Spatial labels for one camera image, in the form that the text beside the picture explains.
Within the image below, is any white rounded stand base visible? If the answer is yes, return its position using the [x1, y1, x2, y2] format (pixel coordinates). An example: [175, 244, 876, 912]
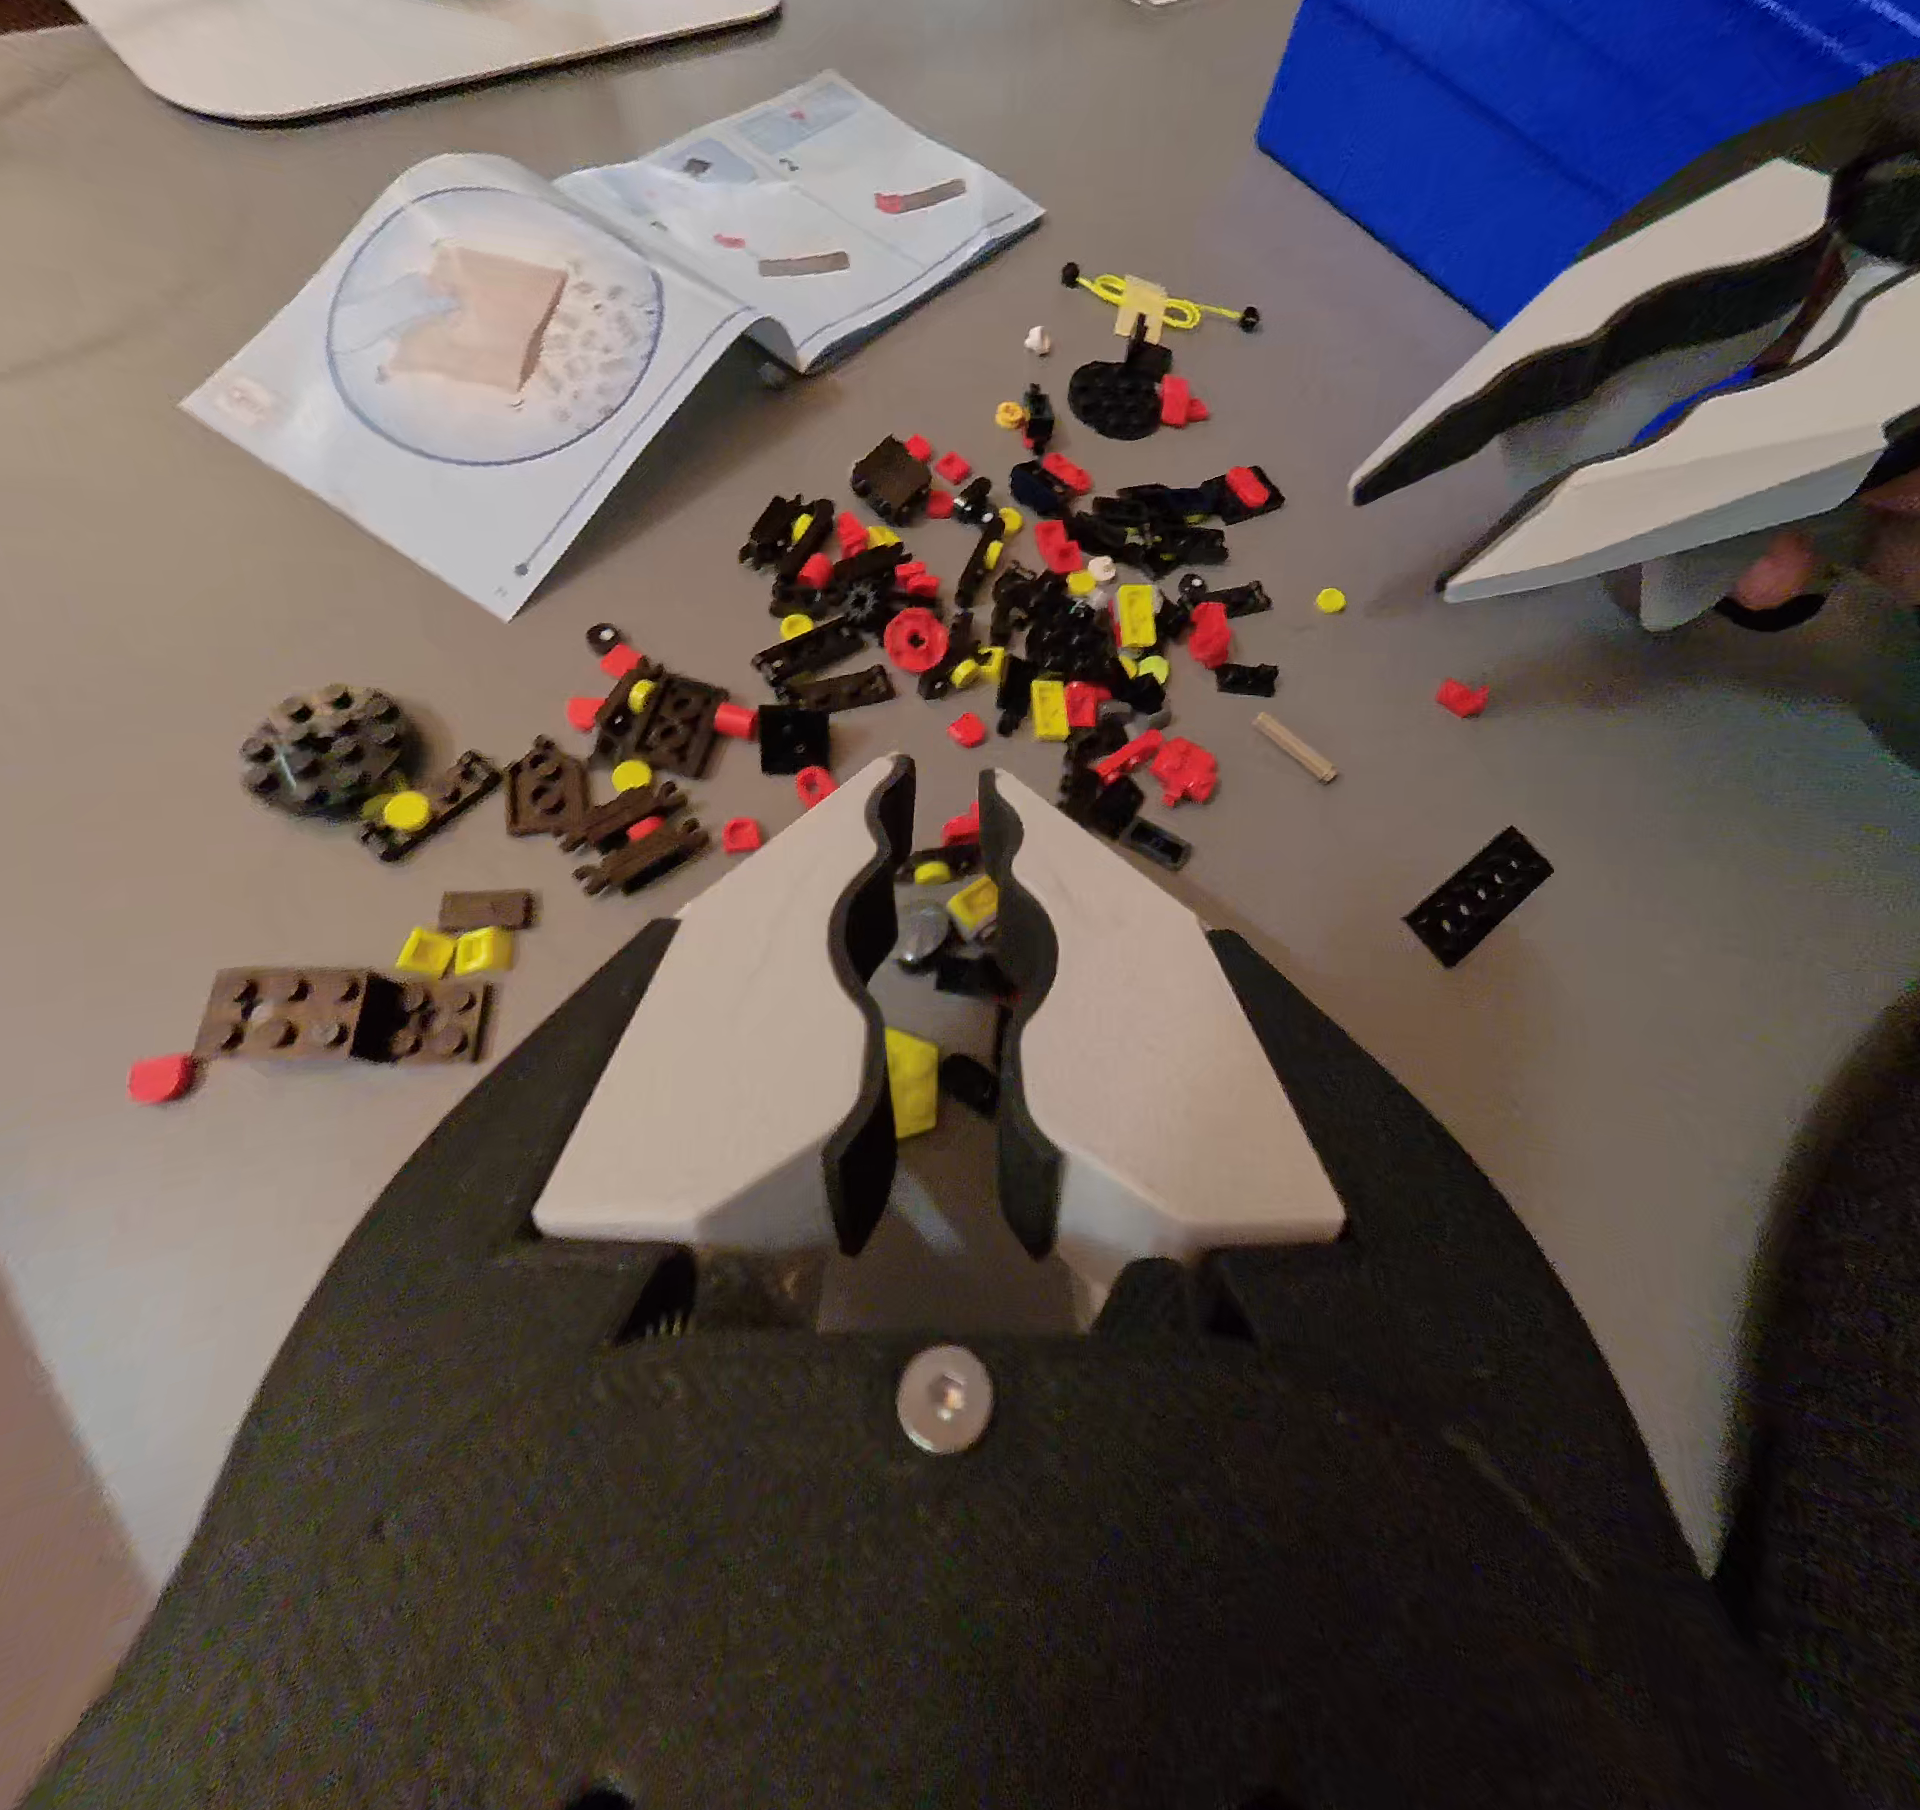
[0, 0, 785, 126]

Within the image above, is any black round lego plate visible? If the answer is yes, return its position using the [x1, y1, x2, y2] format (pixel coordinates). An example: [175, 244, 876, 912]
[1068, 345, 1176, 444]
[236, 679, 432, 826]

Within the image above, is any tan lego axle pin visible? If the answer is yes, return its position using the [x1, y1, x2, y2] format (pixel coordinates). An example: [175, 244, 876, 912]
[1249, 709, 1342, 790]

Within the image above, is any person's right hand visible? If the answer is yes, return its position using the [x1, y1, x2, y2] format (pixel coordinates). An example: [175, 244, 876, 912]
[1723, 466, 1920, 628]

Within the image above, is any long black lego plate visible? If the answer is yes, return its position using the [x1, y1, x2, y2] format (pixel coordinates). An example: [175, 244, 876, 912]
[1399, 826, 1558, 969]

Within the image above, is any blue plastic bin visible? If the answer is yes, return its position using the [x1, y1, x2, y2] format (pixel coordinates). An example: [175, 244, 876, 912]
[1253, 0, 1920, 332]

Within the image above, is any light blue instruction booklet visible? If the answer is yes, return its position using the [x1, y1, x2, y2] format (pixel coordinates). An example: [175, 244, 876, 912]
[175, 70, 1049, 623]

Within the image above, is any black lego brick with plate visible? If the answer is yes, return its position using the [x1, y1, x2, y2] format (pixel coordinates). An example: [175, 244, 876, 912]
[191, 960, 497, 1072]

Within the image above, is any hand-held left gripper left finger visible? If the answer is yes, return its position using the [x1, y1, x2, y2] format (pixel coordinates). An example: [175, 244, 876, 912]
[531, 751, 920, 1259]

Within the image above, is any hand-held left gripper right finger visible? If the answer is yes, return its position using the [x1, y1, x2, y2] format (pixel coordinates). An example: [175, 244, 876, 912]
[974, 766, 1349, 1264]

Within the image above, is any yellow string with black ends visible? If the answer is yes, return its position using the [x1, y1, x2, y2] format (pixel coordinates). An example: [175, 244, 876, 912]
[1057, 257, 1263, 345]

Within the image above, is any pile of lego pieces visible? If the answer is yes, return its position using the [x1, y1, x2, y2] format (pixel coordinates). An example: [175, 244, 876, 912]
[126, 366, 1289, 1140]

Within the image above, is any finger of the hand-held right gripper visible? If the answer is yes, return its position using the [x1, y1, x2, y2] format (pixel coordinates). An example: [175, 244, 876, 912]
[1346, 156, 1843, 509]
[1433, 255, 1920, 605]

